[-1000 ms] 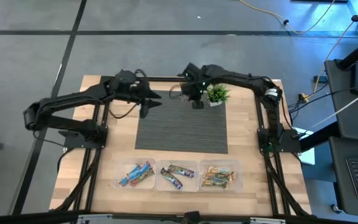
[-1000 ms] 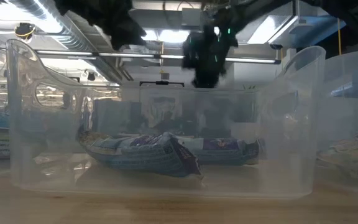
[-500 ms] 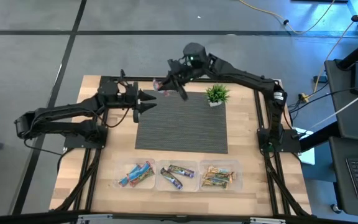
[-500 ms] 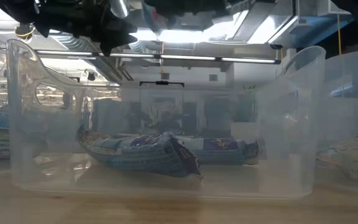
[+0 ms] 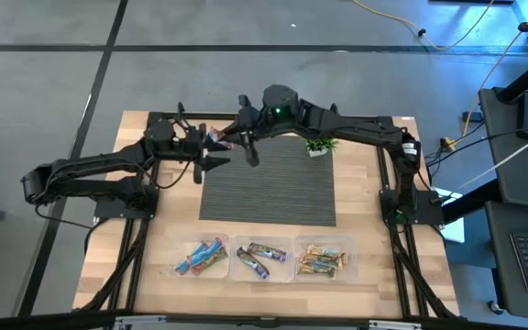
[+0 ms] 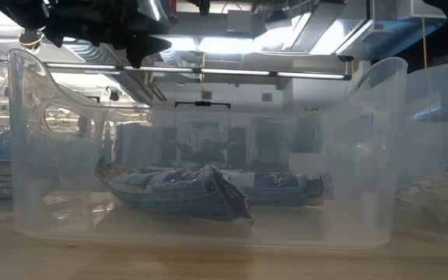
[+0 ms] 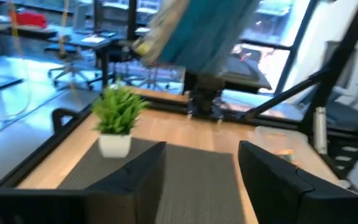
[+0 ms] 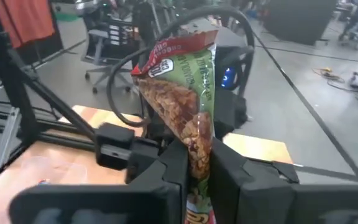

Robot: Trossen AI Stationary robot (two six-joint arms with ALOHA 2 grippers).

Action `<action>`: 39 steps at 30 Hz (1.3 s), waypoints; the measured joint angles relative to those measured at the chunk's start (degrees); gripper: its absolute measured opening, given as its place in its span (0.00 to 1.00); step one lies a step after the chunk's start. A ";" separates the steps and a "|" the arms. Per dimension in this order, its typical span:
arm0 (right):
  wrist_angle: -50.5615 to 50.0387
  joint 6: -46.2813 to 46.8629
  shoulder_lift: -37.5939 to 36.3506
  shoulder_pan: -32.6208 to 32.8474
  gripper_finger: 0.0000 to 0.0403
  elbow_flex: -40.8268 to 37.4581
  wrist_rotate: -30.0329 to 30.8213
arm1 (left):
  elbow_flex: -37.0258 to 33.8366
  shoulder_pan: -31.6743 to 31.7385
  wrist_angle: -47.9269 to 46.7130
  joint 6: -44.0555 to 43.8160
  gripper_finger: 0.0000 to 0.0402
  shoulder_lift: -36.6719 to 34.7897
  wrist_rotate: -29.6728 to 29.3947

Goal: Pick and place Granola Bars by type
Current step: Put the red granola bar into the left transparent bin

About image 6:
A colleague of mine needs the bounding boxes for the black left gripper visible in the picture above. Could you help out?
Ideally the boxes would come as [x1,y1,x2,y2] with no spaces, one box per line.
[43,0,173,69]

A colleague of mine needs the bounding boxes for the purple blue granola bar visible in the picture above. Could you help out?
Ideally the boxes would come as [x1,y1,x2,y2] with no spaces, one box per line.
[96,154,255,227]
[223,170,327,208]

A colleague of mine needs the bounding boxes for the black bar with clamp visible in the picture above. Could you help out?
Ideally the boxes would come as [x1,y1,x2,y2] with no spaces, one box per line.
[174,100,232,110]

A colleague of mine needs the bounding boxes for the long ceiling light strip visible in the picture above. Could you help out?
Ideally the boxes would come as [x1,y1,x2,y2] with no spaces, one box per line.
[44,61,352,81]

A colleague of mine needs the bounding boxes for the grey ceiling box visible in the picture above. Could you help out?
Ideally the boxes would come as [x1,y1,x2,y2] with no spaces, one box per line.
[226,9,254,34]

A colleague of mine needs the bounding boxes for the blue ceiling beam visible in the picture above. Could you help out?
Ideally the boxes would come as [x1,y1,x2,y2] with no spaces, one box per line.
[334,17,448,64]

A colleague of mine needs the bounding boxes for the silver ventilation duct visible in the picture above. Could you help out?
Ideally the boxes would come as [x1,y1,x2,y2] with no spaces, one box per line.
[138,0,170,23]

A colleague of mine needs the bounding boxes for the round ceiling device yellow cable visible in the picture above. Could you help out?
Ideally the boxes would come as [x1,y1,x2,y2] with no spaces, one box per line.
[18,29,46,51]

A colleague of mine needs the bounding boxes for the yellow hanging strap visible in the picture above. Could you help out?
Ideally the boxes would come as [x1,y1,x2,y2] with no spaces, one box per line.
[422,17,429,69]

